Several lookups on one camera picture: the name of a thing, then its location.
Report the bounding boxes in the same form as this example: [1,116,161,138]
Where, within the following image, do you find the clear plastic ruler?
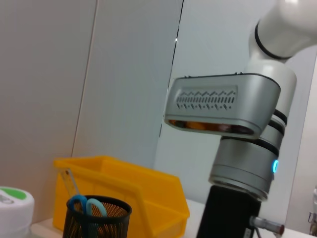
[60,168,81,199]

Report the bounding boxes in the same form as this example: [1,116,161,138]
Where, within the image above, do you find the blue scissors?
[68,194,108,219]

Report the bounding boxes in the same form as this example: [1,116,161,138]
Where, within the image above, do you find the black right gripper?
[195,184,264,238]

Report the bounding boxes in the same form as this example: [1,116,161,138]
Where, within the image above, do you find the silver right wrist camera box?
[163,73,282,140]

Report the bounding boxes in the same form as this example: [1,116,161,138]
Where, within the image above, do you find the yellow plastic bin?
[53,155,191,238]

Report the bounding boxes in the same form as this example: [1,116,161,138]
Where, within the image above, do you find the grey metal background fixture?
[308,188,317,236]

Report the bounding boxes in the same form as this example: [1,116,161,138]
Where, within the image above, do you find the clear water bottle green label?
[0,186,35,238]

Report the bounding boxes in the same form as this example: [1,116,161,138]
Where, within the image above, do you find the black mesh pen holder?
[62,195,133,238]

